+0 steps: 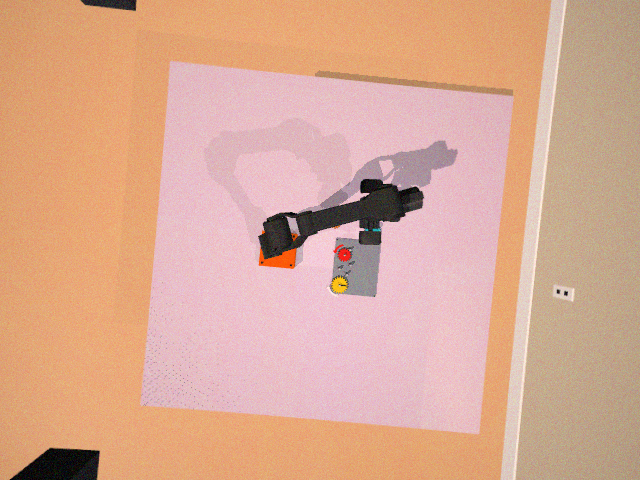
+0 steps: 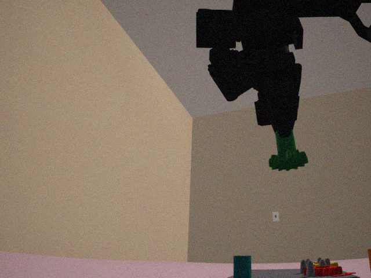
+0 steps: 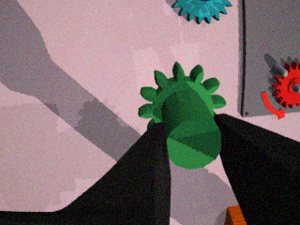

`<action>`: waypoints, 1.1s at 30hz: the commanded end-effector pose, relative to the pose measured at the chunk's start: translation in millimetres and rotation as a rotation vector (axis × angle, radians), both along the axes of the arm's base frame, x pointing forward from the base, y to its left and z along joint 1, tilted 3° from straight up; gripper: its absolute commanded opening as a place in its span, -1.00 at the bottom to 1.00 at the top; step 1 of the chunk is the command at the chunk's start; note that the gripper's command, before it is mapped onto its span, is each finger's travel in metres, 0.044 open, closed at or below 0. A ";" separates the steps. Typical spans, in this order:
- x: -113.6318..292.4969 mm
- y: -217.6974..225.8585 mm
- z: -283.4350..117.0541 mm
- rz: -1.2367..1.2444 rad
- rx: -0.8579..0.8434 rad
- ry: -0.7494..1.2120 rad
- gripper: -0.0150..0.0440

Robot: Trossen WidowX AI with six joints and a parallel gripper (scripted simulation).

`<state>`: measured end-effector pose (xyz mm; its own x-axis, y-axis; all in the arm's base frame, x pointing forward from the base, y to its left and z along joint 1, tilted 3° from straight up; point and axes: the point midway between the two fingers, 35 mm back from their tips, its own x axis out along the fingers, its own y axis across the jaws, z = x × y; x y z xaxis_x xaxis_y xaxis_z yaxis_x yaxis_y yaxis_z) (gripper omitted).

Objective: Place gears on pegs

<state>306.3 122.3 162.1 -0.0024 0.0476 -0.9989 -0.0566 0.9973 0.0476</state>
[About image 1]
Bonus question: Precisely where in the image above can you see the yellow gear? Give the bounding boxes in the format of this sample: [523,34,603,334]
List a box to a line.
[331,276,348,294]

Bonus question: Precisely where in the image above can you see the red gear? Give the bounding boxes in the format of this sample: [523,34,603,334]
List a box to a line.
[337,248,352,262]

